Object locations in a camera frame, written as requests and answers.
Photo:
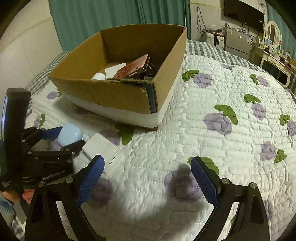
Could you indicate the person's hand on handle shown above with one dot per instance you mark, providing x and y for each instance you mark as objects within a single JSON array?
[{"x": 10, "y": 194}]

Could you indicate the white oval vanity mirror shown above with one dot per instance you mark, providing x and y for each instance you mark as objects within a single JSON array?
[{"x": 272, "y": 32}]

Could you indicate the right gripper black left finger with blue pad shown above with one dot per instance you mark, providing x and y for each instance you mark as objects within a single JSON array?
[{"x": 43, "y": 220}]

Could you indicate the black cube charger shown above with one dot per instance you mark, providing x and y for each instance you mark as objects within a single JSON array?
[{"x": 149, "y": 73}]

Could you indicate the floral white quilt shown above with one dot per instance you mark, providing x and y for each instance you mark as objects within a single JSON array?
[{"x": 240, "y": 121}]

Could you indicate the white suitcase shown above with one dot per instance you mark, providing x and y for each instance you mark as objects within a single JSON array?
[{"x": 215, "y": 39}]

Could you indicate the white dressing table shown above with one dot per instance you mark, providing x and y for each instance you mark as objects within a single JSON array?
[{"x": 282, "y": 72}]

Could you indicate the white square charger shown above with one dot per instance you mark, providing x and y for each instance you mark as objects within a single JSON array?
[{"x": 111, "y": 71}]

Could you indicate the wall mounted black television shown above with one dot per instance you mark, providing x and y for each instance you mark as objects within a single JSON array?
[{"x": 244, "y": 13}]

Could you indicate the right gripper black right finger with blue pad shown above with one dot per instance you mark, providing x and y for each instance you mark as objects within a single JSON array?
[{"x": 250, "y": 221}]

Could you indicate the brown cardboard box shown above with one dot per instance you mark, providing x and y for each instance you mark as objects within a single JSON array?
[{"x": 165, "y": 44}]

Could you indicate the teal curtain at right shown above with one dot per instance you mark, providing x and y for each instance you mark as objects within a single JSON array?
[{"x": 288, "y": 40}]

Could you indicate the light blue earbuds case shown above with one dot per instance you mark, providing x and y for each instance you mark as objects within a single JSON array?
[{"x": 69, "y": 134}]

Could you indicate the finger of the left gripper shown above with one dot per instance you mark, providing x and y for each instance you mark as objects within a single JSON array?
[
  {"x": 35, "y": 134},
  {"x": 73, "y": 149}
]

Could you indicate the teal curtain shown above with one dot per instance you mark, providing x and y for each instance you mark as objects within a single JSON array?
[
  {"x": 75, "y": 21},
  {"x": 288, "y": 40}
]

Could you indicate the pink glitter case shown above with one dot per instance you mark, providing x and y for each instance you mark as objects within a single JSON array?
[{"x": 134, "y": 68}]

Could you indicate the small grey fridge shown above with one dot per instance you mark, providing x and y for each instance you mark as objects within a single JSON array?
[{"x": 237, "y": 43}]

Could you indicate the grey checked bed sheet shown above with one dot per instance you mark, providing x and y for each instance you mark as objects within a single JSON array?
[{"x": 44, "y": 74}]

